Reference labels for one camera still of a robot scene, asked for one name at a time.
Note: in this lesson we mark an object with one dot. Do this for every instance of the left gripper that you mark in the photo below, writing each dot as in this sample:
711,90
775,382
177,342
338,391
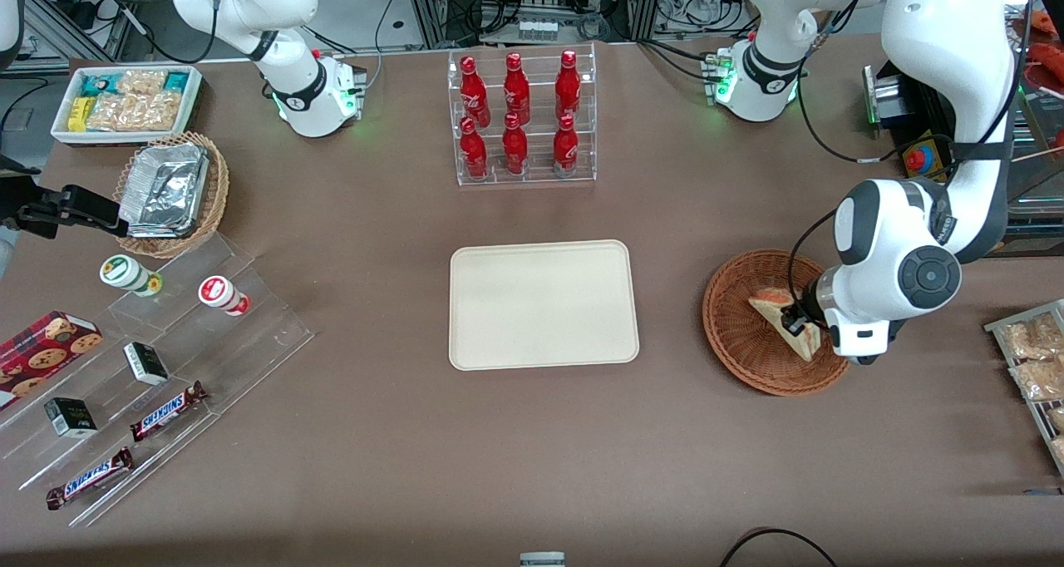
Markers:
803,313

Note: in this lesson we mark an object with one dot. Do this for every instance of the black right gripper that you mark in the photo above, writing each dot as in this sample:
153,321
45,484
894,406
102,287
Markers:
41,211

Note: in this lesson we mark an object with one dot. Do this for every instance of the triangular sandwich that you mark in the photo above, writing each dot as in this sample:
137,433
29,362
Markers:
769,303

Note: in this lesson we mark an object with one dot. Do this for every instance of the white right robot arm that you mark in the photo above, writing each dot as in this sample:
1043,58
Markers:
293,93

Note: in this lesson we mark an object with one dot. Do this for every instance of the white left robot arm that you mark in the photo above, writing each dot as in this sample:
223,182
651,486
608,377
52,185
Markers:
939,51

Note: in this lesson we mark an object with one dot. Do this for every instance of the brown round wicker basket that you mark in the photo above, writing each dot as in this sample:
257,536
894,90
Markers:
736,342

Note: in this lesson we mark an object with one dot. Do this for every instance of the light tan wicker basket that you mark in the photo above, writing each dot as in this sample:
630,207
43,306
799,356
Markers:
218,193

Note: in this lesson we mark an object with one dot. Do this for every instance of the tray of wrapped pastries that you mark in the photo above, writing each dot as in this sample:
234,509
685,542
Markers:
997,327

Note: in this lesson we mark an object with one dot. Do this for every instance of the cream plastic tray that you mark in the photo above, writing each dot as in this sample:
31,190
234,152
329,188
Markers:
540,305

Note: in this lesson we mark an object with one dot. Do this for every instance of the green lid sunflower cup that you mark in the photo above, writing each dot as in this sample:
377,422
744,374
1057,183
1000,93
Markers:
123,272

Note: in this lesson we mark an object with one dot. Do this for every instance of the white rectangular snack bin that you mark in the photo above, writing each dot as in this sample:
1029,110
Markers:
60,130

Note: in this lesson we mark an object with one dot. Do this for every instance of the yellow snack packet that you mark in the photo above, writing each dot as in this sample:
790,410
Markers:
79,115

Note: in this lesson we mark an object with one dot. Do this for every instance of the stack of foil containers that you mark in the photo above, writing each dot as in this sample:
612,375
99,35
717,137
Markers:
165,189

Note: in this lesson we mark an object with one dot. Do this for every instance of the clear cracker packet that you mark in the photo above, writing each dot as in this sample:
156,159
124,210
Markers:
156,111
141,82
110,113

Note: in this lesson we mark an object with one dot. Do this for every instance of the teal snack packet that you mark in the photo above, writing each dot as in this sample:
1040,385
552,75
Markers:
176,81
97,86

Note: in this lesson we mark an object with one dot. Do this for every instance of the red tartan cookie box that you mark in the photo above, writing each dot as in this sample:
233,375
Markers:
46,355

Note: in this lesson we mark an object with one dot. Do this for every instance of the small black carton box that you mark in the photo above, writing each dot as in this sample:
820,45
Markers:
146,363
71,417

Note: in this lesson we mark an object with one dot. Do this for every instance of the red lid strawberry cup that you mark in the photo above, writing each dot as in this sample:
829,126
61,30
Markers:
218,292

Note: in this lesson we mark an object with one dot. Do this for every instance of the red emergency stop button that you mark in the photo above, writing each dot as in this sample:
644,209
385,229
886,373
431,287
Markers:
918,159

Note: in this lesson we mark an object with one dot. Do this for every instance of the Snickers chocolate bar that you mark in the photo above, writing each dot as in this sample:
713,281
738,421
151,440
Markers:
90,478
166,411

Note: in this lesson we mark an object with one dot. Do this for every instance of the clear acrylic stepped shelf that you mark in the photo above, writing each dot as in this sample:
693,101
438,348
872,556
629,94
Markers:
249,342

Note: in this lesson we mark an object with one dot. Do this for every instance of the clear bagged pastry packet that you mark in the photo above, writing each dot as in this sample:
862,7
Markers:
1056,420
1058,451
1039,380
1031,338

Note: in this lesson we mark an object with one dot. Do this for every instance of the black machine with yellow panel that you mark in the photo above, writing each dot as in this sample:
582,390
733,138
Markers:
924,106

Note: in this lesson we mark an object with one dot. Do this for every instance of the red cola bottle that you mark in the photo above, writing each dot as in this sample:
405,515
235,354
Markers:
473,93
474,151
568,89
566,147
516,91
514,149

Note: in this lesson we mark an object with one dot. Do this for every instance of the clear acrylic bottle rack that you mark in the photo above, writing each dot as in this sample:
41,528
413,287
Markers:
536,168

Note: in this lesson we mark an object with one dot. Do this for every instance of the small grey device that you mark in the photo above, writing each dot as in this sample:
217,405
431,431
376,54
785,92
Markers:
542,560

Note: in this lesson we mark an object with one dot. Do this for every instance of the white terminal strip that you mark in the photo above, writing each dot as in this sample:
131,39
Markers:
538,31

